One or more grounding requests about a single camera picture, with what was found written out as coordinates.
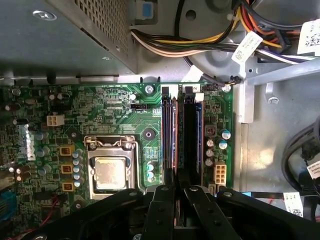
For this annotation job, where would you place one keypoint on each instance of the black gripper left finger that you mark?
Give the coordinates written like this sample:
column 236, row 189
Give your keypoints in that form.
column 160, row 215

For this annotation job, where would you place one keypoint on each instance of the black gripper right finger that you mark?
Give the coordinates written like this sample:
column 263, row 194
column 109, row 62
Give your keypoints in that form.
column 205, row 215

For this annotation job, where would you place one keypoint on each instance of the black installed RAM stick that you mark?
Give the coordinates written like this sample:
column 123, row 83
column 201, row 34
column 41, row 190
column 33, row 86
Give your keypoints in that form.
column 191, row 140

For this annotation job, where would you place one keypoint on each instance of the black RAM slot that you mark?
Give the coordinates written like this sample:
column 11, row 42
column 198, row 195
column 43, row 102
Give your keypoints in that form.
column 172, row 130
column 165, row 130

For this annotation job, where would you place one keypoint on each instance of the white eight pin connector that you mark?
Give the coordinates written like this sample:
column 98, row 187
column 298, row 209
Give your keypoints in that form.
column 220, row 173

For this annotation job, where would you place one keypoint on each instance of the silver CPU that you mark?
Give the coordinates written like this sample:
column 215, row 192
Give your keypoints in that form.
column 111, row 172

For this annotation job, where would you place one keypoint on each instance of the CPU socket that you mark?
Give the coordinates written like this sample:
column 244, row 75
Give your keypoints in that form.
column 92, row 193

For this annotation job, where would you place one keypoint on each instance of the metal socket cover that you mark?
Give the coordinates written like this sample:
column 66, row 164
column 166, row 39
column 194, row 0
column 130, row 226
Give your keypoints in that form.
column 112, row 151

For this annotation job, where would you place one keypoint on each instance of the black open PC case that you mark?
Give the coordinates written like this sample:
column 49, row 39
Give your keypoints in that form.
column 265, row 150

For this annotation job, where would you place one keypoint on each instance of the socket locking lever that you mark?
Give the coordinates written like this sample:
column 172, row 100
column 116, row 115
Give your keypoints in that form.
column 105, row 144

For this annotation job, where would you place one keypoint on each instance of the green motherboard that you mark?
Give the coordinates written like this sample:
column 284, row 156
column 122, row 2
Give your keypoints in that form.
column 112, row 112

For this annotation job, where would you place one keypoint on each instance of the grey metal disk bay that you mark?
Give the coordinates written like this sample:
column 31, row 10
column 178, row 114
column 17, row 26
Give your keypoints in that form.
column 250, row 100

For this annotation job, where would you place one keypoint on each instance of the white four pin connector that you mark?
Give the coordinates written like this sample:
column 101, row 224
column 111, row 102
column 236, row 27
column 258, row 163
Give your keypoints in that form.
column 54, row 120

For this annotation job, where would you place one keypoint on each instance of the blue expansion slot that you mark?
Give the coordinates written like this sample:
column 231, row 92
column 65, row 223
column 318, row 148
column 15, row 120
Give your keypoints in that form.
column 7, row 202

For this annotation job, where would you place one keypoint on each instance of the grey power supply unit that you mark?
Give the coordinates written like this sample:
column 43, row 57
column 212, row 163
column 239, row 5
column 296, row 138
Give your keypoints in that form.
column 62, row 37

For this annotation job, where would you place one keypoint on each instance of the blue tab white clip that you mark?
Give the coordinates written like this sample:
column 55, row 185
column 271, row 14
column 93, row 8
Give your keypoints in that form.
column 147, row 10

